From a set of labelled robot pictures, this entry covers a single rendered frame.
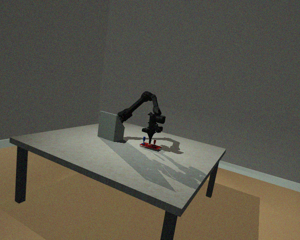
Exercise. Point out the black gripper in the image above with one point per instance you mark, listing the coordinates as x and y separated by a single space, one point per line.
149 130

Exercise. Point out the red circuit board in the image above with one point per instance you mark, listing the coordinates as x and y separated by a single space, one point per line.
149 144

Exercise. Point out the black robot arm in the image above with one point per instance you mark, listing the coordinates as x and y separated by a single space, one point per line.
156 117

